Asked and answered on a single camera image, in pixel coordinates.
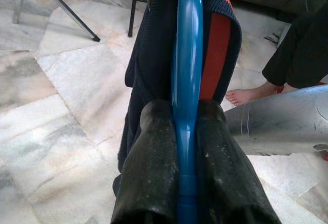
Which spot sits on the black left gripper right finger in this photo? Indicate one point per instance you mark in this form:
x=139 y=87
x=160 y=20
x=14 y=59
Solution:
x=223 y=178

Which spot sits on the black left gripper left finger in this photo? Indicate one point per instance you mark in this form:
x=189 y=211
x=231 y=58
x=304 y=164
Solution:
x=148 y=170

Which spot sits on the navy shirt orange collar lining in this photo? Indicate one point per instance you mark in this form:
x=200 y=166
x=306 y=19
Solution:
x=151 y=67

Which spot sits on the blue plastic hanger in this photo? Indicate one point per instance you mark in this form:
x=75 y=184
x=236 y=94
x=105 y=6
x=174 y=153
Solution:
x=188 y=55

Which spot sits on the bare foot of person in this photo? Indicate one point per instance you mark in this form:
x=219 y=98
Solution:
x=246 y=94

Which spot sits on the person leg black trousers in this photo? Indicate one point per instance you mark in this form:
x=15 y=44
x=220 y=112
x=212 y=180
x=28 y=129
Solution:
x=302 y=55

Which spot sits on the silver rack leg frame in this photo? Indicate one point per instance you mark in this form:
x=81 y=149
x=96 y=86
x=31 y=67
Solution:
x=20 y=3

